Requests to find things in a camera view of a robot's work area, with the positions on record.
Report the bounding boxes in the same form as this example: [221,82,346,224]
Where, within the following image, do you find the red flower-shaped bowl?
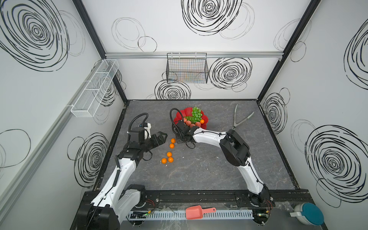
[173,107,209,129]

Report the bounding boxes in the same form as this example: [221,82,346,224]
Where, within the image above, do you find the green grape bunch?
[185,107,202,124]

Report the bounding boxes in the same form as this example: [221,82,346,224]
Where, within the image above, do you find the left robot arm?
[76,126,168,230]

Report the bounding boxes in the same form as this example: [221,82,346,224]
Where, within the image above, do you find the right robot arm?
[172,120,271,207]

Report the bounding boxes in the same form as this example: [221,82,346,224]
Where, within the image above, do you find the metal tongs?
[232,104,255,130]

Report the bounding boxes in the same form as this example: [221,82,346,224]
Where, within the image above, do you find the pink plastic scoop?
[186,205,217,220]

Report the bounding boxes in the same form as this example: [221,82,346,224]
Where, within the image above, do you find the teal and white container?
[289,203,324,226]

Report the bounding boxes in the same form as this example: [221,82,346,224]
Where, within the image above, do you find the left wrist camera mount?
[142,122,151,139]

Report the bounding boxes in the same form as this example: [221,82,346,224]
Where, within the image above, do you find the black corrugated cable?
[169,107,185,130]

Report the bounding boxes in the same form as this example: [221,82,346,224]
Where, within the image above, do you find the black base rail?
[133,189,313,209]

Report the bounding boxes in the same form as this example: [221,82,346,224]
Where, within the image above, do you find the black wire basket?
[165,52,209,84]

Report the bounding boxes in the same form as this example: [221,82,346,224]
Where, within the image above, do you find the white mesh wall shelf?
[71,59,119,117]

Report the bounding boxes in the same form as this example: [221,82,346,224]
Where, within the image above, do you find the white slotted cable duct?
[126,210,254,221]

